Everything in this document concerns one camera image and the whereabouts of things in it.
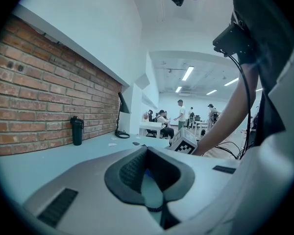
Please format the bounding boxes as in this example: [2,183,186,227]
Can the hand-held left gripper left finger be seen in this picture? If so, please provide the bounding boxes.
[103,145,148,206]

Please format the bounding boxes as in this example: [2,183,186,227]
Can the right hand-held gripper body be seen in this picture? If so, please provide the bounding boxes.
[168,127,199,156]

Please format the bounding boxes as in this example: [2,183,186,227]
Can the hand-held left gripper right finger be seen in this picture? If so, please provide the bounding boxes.
[146,146,196,230]

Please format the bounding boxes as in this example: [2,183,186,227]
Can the white cloth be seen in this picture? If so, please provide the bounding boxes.
[140,169,164,212]

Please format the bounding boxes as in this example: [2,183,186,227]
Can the person's right forearm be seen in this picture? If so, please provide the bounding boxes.
[193,77,251,157]

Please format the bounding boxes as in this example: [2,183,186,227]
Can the white table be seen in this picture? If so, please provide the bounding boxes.
[193,120,209,135]
[139,121,163,139]

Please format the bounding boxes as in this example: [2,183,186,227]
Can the black office chair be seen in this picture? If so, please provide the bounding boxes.
[146,109,160,137]

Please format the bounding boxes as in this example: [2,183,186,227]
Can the black water bottle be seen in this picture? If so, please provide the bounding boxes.
[70,116,85,146]

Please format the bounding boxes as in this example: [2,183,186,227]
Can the black desk lamp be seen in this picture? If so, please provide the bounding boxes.
[114,92,132,140]

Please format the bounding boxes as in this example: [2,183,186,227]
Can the black chest-mounted box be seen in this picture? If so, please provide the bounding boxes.
[212,23,257,58]

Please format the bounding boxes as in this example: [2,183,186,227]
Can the person's dark shirt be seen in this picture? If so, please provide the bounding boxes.
[229,0,294,146]

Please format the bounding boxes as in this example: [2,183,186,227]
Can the black cable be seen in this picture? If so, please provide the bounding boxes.
[215,54,252,160]

